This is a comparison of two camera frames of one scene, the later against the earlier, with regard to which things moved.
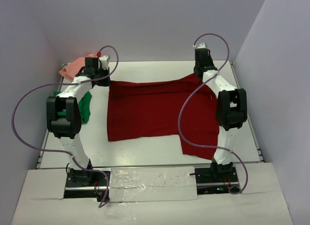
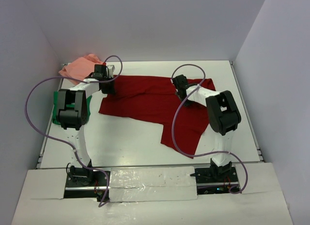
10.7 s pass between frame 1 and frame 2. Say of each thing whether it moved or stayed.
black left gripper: moved
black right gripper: moved
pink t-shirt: stayed
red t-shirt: moved
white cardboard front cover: stayed
